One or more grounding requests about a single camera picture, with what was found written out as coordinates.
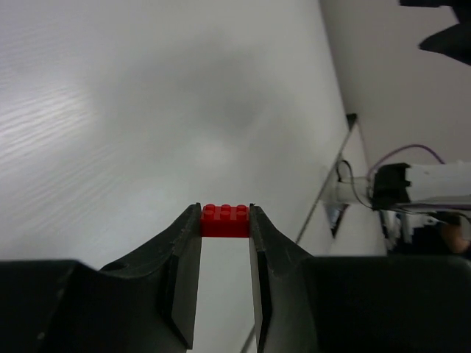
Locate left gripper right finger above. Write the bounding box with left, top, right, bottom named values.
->
left=249, top=205, right=470, bottom=352

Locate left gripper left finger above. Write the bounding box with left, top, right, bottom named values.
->
left=1, top=204, right=202, bottom=352

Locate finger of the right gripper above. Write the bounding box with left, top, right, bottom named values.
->
left=399, top=0, right=470, bottom=65

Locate small red lego brick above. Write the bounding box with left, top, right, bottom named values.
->
left=200, top=204, right=249, bottom=238

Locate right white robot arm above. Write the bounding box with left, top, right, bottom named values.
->
left=321, top=1, right=470, bottom=212

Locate operator hand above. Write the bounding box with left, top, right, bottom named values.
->
left=441, top=224, right=470, bottom=254

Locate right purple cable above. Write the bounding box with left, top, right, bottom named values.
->
left=367, top=143, right=447, bottom=177

